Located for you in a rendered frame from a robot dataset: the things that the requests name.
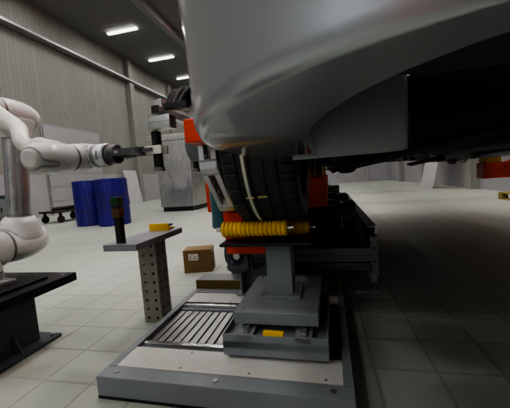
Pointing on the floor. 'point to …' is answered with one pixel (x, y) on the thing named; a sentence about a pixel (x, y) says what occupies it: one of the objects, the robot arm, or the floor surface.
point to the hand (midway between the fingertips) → (157, 150)
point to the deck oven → (180, 177)
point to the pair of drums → (99, 201)
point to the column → (155, 282)
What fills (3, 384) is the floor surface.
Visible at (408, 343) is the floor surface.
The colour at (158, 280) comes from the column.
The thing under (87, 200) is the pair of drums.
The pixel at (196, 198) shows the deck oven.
